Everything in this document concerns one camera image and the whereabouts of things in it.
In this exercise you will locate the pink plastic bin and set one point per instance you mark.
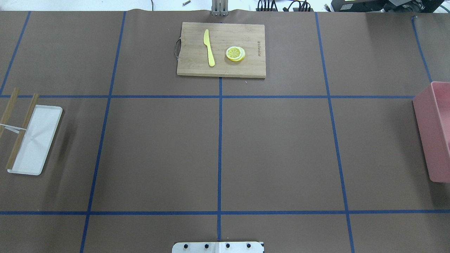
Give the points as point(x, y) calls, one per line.
point(432, 112)

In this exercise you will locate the aluminium frame post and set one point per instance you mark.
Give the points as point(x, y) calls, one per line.
point(220, 8)

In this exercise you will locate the yellow lemon slices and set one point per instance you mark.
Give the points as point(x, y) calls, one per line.
point(235, 53)

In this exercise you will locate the wooden rack bar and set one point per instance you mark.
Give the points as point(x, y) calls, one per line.
point(9, 109)
point(22, 131)

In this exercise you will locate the bamboo cutting board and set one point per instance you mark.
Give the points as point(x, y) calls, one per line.
point(192, 58)

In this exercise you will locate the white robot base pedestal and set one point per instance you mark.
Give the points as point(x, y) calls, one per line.
point(219, 247)

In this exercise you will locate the white rack tray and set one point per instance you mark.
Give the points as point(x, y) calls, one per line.
point(37, 140)

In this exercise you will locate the yellow plastic knife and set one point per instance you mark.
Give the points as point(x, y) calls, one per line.
point(210, 57)

